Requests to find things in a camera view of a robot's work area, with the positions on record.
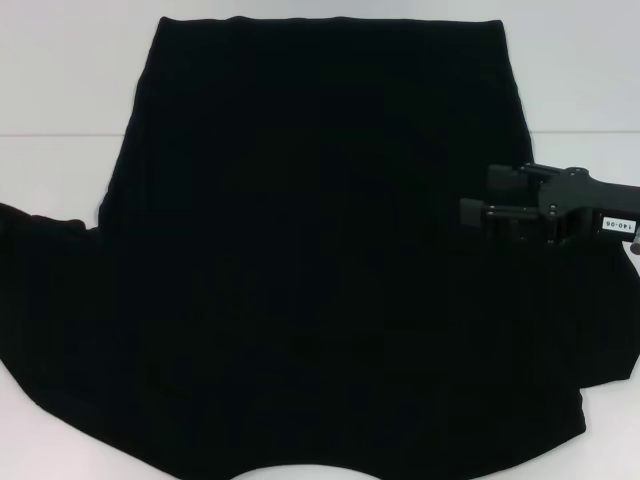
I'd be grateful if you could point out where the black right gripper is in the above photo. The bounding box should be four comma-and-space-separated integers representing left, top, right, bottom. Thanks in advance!
459, 163, 640, 247

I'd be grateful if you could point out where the black shirt with FREE print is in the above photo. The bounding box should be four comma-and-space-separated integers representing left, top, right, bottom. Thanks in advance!
0, 16, 640, 480

